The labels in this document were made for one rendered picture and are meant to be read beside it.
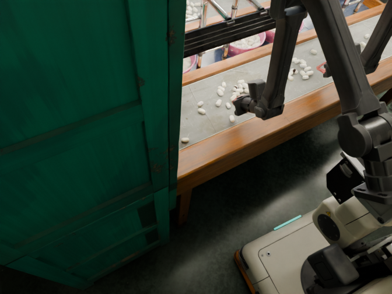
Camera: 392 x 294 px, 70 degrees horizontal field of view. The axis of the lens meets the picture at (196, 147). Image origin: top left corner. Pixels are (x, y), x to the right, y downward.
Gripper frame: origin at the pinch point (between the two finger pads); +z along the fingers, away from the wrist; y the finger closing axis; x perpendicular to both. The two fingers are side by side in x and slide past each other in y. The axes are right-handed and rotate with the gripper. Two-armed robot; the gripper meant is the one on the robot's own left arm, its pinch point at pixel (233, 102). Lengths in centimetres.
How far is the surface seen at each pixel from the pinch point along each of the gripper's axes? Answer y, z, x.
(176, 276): 47, 23, 89
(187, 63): 1.3, 33.6, -18.0
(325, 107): -40.8, -10.9, 15.8
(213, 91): 0.3, 15.8, -3.8
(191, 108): 14.3, 12.8, -1.0
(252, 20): -10.1, -8.8, -29.7
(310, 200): -53, 20, 90
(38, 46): 61, -57, -35
